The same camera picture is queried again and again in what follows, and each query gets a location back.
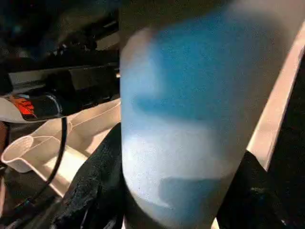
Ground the black mat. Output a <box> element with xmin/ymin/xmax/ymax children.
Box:
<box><xmin>0</xmin><ymin>0</ymin><xmax>305</xmax><ymax>229</ymax></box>

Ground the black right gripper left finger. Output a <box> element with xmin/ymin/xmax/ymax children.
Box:
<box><xmin>42</xmin><ymin>123</ymin><xmax>127</xmax><ymax>229</ymax></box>

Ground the white plastic table leg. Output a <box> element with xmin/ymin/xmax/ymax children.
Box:
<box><xmin>119</xmin><ymin>0</ymin><xmax>301</xmax><ymax>229</ymax></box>

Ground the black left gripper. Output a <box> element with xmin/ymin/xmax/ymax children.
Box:
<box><xmin>14</xmin><ymin>68</ymin><xmax>120</xmax><ymax>121</ymax></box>

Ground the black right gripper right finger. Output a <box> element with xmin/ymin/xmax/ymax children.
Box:
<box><xmin>215</xmin><ymin>150</ymin><xmax>305</xmax><ymax>229</ymax></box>

